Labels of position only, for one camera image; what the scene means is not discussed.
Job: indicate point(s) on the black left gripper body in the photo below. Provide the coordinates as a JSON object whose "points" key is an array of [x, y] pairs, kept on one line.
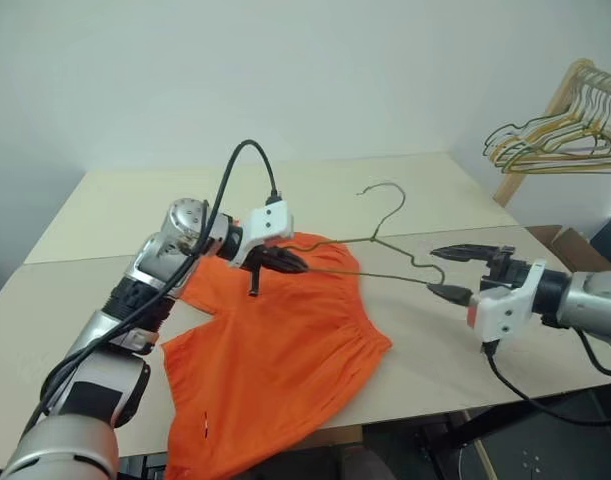
{"points": [[255, 280]]}

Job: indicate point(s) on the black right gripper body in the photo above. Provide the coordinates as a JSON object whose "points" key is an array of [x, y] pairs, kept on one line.
{"points": [[505, 272]]}

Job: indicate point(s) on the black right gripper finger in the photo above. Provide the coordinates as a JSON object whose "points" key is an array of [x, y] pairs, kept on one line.
{"points": [[452, 293], [460, 252]]}

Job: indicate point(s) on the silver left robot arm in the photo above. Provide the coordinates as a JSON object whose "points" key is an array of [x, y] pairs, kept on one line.
{"points": [[60, 450]]}

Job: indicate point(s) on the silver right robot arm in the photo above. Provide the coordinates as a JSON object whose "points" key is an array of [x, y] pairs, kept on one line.
{"points": [[585, 300]]}

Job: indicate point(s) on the orange shorts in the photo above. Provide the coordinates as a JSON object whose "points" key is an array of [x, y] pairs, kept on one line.
{"points": [[285, 350]]}

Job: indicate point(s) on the brown cardboard box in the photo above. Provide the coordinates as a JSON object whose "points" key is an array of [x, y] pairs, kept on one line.
{"points": [[570, 250]]}

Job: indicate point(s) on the wooden clothes rack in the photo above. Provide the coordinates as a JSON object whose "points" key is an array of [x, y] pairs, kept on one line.
{"points": [[510, 185]]}

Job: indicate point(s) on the thin wooden stick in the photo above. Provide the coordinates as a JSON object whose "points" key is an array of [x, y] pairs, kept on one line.
{"points": [[485, 460]]}

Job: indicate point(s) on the black round base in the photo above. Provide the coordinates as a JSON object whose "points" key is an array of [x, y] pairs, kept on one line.
{"points": [[535, 460]]}

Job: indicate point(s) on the dark rounded shape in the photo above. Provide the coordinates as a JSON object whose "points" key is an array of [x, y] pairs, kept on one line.
{"points": [[357, 465]]}

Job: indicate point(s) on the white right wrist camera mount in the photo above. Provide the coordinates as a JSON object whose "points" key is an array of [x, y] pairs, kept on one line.
{"points": [[505, 312]]}

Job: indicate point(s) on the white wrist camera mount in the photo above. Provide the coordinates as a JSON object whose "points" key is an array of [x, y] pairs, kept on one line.
{"points": [[505, 312], [270, 220]]}

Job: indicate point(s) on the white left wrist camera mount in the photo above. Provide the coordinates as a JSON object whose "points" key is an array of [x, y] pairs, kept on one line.
{"points": [[270, 220]]}

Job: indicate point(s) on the black table frame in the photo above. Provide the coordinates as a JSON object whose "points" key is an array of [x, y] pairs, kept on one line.
{"points": [[485, 425]]}

